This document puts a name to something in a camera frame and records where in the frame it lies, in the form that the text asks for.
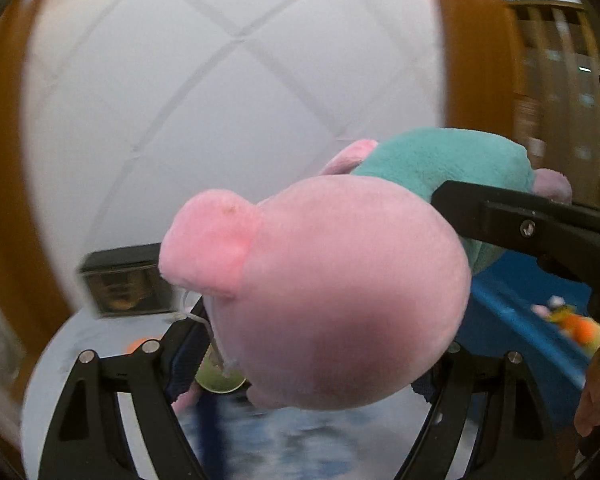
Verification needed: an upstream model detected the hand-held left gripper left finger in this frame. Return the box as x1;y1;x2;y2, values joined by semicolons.
39;300;216;480

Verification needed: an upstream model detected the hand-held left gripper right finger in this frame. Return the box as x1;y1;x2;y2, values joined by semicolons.
395;342;581;480

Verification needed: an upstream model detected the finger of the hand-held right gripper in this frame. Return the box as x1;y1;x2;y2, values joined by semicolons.
430;180;600;291

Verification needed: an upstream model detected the blue plastic bin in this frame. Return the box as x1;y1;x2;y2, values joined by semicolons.
460;250;600;426

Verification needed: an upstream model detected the pink pig plush teal body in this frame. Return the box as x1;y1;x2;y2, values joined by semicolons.
158;127;573;410

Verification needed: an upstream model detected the white marbled desktop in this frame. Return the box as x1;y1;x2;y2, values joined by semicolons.
20;305;481;480

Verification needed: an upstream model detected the person's right hand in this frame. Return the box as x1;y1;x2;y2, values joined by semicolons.
574;349;600;437

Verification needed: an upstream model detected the green round object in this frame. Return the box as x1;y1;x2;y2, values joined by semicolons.
195;349;248;394

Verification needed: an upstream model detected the small pink plush toy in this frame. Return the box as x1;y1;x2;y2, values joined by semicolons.
174;382;202;412

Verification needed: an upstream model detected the dark green gift box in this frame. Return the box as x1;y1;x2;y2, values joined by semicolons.
76;243;177;319

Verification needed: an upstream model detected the wooden slat partition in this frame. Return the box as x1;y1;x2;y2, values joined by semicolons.
505;0;600;171

